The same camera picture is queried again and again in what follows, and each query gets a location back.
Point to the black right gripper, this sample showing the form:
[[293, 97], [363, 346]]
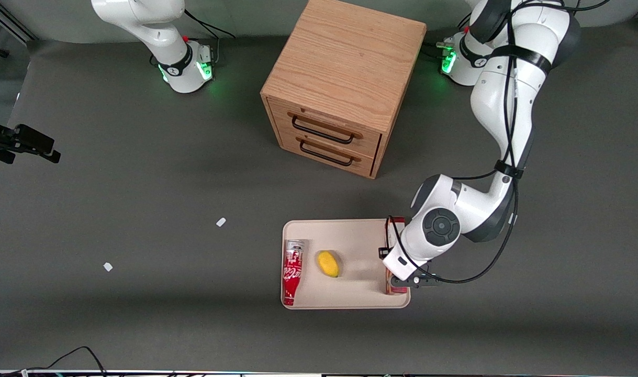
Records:
[[3, 142]]

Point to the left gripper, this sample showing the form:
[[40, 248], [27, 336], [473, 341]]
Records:
[[381, 253]]

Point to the red cookie box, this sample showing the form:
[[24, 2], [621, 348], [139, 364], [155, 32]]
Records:
[[395, 230]]

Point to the beige plastic tray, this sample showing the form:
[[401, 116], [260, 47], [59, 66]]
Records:
[[355, 246]]

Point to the yellow lemon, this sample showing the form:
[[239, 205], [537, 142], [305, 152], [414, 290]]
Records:
[[328, 264]]

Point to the red cola can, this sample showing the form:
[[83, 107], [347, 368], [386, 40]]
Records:
[[292, 272]]

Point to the wooden drawer front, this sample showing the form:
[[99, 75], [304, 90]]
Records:
[[326, 120], [326, 154]]

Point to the wooden drawer cabinet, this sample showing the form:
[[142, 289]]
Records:
[[345, 57]]

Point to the aluminium frame profile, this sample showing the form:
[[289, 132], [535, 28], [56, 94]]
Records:
[[10, 21]]

